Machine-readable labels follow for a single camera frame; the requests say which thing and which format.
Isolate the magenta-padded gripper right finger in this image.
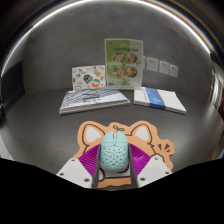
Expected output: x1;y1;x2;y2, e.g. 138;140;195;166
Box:
127;143;173;190

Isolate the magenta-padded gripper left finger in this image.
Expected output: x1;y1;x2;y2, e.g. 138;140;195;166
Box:
56;143;102;190

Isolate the teal speckled computer mouse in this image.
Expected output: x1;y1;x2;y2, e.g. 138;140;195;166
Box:
99;130;130;174

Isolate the orange corgi-shaped mouse pad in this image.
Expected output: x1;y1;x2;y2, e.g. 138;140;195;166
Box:
72;120;176;190

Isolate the white book with blue band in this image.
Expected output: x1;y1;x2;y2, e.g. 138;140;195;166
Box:
133;86;188;115

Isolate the grey striped book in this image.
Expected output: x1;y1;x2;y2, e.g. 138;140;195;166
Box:
58;87;132;116

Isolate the white sticker sheet card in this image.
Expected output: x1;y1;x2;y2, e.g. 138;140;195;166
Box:
71;64;107;92

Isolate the green food menu card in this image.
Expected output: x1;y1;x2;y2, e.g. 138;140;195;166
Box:
104;38;144;90

